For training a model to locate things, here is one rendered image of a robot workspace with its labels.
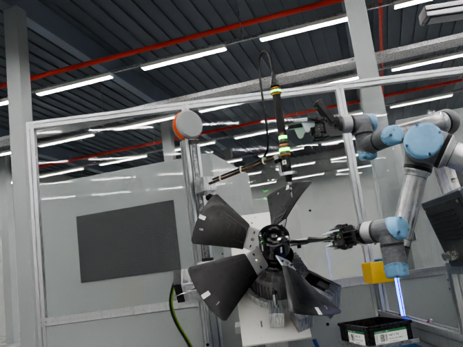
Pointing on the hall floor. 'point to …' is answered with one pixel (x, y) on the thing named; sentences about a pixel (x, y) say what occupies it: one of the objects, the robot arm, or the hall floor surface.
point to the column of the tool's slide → (211, 332)
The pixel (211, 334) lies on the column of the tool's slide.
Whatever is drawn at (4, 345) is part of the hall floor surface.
